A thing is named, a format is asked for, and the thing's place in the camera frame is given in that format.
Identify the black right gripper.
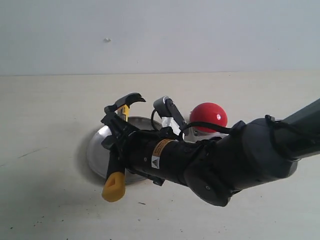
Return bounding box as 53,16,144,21
101,104,208,187

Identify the yellow black claw hammer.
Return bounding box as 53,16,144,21
101,92,146,203

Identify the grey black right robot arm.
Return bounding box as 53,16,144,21
102,98,320,207

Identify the round steel plate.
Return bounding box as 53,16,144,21
86,116,153,180

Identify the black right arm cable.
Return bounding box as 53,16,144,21
151,108,320,161

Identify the red dome push button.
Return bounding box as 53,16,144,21
188,102,228,141

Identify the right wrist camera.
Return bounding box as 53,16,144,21
153,95,187,136

